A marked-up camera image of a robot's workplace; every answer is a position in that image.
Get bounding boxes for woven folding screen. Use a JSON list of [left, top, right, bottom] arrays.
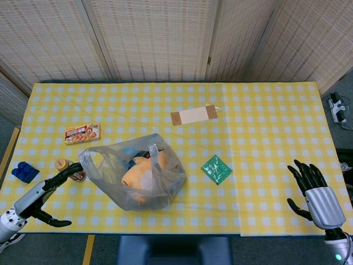
[[0, 0, 353, 125]]

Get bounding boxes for orange plush toy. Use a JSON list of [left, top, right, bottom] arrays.
[[122, 151, 169, 205]]

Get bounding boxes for blue white carton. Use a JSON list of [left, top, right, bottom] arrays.
[[121, 147, 144, 169]]

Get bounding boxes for yellow white checked tablecloth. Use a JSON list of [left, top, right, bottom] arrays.
[[0, 82, 350, 237]]

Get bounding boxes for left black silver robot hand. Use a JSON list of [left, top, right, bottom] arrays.
[[14, 163, 83, 228]]

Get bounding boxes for red yellow snack box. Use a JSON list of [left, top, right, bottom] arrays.
[[64, 123, 101, 145]]

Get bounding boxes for white power cable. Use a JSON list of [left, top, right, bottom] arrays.
[[340, 95, 353, 130]]

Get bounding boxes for yellow floor tape strip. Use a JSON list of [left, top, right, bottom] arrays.
[[0, 127, 20, 177], [82, 234, 95, 265]]

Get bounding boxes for blue toy building block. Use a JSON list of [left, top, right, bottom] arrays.
[[11, 161, 40, 183]]

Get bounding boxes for black equipment beside table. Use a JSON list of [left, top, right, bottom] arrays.
[[336, 149, 353, 173]]

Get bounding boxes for white power strip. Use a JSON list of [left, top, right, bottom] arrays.
[[328, 93, 348, 124]]

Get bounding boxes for green tea sachet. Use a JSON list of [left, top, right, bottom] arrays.
[[200, 155, 233, 185]]

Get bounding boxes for grey translucent plastic bag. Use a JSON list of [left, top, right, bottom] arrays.
[[78, 133, 187, 212]]

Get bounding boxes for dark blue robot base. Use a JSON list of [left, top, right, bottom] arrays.
[[117, 236, 234, 265]]

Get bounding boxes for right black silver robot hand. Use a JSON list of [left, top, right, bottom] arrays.
[[286, 159, 346, 230]]

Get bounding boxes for brown coffee drink bottle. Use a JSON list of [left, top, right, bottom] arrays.
[[54, 158, 88, 183]]

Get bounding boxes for cream paper card brown ends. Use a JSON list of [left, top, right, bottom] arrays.
[[170, 104, 223, 127]]

